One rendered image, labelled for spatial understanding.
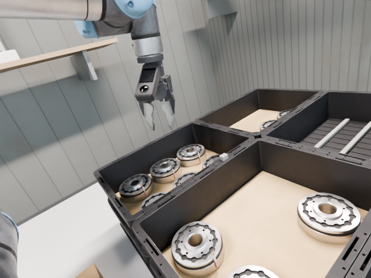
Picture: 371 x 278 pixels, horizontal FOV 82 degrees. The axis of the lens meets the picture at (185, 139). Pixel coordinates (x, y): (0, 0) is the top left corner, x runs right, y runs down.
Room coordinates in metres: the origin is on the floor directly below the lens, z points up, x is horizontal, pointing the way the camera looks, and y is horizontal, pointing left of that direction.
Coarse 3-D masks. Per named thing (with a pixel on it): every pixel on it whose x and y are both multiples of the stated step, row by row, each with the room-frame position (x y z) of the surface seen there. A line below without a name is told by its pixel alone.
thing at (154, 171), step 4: (164, 160) 0.66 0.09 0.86; (168, 160) 0.66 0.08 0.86; (172, 160) 0.65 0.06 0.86; (176, 160) 0.64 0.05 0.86; (156, 164) 0.65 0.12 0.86; (172, 164) 0.61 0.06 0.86; (176, 164) 0.61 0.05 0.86; (152, 168) 0.63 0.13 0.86; (156, 168) 0.62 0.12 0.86; (176, 168) 0.58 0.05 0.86; (152, 172) 0.60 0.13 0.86; (156, 172) 0.59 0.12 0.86; (160, 172) 0.59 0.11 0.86; (164, 172) 0.58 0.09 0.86; (168, 172) 0.57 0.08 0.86; (172, 172) 0.57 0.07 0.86; (156, 176) 0.57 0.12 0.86; (160, 176) 0.57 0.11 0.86; (164, 176) 0.57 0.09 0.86
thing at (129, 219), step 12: (228, 132) 0.60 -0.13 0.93; (240, 132) 0.57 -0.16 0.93; (240, 144) 0.51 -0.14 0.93; (228, 156) 0.46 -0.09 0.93; (204, 168) 0.44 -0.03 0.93; (192, 180) 0.40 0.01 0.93; (108, 192) 0.45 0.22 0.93; (168, 192) 0.39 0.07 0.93; (156, 204) 0.36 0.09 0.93; (132, 216) 0.34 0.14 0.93
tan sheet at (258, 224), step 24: (240, 192) 0.44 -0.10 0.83; (264, 192) 0.42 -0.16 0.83; (288, 192) 0.39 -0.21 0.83; (312, 192) 0.37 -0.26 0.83; (216, 216) 0.38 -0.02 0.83; (240, 216) 0.36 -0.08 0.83; (264, 216) 0.34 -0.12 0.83; (288, 216) 0.33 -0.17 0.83; (240, 240) 0.30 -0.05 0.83; (264, 240) 0.29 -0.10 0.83; (288, 240) 0.27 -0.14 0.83; (312, 240) 0.26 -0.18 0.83; (240, 264) 0.25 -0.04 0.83; (264, 264) 0.24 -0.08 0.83; (288, 264) 0.23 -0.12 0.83; (312, 264) 0.22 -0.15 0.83
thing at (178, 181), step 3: (183, 174) 0.54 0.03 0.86; (186, 174) 0.54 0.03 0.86; (189, 174) 0.53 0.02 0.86; (192, 174) 0.53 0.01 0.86; (180, 177) 0.53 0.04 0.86; (183, 177) 0.53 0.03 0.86; (177, 180) 0.52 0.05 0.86; (180, 180) 0.51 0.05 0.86; (174, 183) 0.51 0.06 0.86; (177, 183) 0.51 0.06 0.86; (180, 183) 0.50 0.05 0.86; (174, 186) 0.49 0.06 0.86
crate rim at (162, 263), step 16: (272, 144) 0.47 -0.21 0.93; (336, 160) 0.34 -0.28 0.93; (352, 160) 0.33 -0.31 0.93; (208, 176) 0.41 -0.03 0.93; (176, 192) 0.38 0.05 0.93; (160, 208) 0.34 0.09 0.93; (368, 224) 0.20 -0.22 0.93; (144, 240) 0.27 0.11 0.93; (352, 240) 0.18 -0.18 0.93; (160, 256) 0.23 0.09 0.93; (352, 256) 0.16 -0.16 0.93; (176, 272) 0.20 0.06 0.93; (336, 272) 0.15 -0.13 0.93
